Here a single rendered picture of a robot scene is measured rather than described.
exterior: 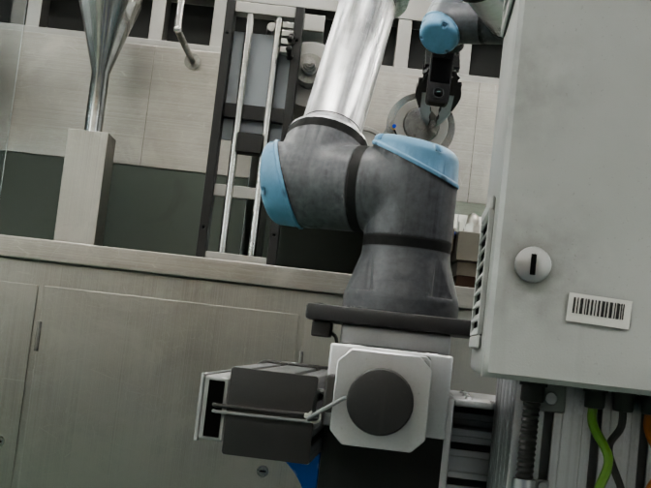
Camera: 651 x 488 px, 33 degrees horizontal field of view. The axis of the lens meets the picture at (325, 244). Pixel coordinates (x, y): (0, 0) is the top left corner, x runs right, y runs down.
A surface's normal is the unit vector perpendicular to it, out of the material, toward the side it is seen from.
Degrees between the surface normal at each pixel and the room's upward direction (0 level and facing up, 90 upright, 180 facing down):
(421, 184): 90
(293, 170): 80
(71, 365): 90
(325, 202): 120
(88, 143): 90
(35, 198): 90
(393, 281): 72
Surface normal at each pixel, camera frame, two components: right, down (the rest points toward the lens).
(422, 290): 0.37, -0.33
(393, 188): -0.33, -0.11
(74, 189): 0.00, -0.08
